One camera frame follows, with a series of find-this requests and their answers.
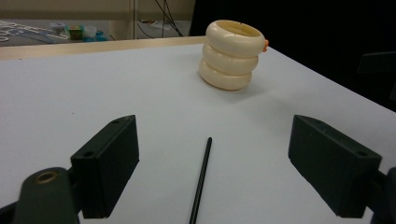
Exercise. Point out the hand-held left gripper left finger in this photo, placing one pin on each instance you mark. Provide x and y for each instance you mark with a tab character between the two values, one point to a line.
106	168

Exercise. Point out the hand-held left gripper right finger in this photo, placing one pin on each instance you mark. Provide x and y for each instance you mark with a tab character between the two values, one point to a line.
333	168

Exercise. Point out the black thin stick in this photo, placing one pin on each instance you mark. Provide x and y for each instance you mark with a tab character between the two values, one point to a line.
201	177

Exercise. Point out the cream ribbed holder cup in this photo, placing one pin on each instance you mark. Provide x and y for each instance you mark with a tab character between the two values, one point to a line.
230	63

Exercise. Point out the white board sheet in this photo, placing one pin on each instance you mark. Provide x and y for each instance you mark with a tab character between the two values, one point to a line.
155	93

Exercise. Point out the wooden table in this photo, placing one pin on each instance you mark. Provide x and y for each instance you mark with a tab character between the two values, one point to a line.
93	48

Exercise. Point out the blue plastic items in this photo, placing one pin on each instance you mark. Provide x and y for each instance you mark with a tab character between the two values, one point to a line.
97	36

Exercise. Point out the green toy box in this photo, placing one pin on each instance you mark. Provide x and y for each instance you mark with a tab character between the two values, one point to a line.
76	31

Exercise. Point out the wooden shelf unit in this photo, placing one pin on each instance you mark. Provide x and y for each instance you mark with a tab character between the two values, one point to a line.
62	9

